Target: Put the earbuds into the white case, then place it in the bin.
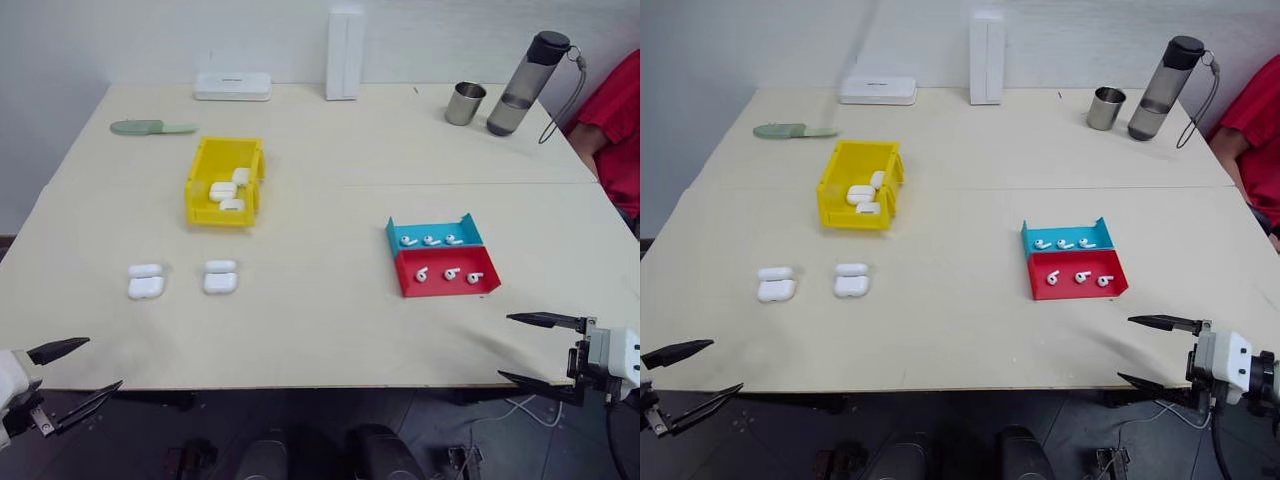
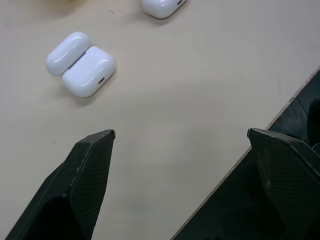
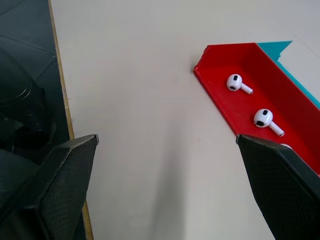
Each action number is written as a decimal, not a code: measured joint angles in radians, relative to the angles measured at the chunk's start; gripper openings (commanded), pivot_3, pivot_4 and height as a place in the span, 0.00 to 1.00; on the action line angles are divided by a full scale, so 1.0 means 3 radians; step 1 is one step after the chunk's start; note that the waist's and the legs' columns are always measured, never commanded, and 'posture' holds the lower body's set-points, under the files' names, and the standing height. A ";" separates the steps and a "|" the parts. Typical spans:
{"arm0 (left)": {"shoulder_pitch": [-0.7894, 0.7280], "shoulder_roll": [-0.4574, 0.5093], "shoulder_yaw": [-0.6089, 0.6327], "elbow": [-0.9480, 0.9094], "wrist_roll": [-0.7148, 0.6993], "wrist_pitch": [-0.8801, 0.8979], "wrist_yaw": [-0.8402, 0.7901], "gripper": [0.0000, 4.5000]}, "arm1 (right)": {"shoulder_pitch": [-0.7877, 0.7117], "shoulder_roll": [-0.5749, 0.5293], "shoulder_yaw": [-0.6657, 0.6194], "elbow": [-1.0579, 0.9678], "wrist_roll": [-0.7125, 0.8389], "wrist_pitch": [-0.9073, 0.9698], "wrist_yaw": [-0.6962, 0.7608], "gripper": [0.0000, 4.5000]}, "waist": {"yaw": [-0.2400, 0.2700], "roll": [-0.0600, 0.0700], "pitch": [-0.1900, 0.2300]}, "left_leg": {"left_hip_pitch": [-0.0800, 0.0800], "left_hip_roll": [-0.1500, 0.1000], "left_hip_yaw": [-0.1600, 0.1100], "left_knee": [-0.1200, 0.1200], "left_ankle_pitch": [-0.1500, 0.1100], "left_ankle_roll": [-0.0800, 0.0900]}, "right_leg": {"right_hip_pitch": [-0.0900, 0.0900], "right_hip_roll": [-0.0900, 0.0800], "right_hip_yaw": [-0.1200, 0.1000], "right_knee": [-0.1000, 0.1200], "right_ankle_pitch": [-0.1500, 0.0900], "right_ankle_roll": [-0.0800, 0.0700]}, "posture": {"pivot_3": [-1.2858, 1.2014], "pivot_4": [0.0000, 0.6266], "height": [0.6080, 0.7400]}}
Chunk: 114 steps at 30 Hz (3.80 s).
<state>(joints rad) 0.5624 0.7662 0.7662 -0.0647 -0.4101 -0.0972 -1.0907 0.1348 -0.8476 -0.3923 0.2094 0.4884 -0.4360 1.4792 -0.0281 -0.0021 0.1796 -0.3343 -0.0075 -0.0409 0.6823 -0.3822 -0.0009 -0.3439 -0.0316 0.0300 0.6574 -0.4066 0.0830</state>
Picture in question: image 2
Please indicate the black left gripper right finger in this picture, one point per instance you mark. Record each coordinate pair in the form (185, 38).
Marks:
(285, 175)

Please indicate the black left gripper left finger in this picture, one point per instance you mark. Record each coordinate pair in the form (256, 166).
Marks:
(85, 175)

